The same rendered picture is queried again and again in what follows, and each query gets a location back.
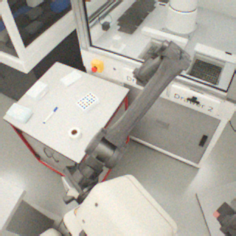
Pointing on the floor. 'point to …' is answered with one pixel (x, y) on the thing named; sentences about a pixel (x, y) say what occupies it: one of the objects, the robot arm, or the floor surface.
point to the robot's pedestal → (23, 213)
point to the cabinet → (173, 126)
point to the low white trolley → (68, 118)
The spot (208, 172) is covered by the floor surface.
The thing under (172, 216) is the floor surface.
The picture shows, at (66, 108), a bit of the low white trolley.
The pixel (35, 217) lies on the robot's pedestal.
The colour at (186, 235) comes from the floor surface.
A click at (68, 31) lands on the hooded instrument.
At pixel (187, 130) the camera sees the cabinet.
